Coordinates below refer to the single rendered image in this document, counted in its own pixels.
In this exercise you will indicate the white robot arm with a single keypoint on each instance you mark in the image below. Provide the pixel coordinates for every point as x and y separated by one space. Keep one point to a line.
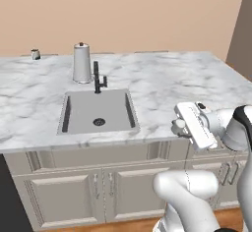
187 185

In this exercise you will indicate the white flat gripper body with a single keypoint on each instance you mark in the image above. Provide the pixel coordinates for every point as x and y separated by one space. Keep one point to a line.
198 127

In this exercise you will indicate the cup of hot chocolate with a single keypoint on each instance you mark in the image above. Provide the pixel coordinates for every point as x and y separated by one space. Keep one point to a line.
35 54

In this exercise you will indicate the grey rectangular sink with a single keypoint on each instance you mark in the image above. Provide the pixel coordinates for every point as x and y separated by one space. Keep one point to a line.
98 111

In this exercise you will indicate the black sink tap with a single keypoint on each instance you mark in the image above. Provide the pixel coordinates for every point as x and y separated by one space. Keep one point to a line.
96 78

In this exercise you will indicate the grey cupboard door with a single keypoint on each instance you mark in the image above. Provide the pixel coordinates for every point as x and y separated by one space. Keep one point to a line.
60 198
134 193
226 190

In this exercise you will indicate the grey false drawer front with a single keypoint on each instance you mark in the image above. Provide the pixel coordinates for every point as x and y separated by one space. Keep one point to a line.
98 155

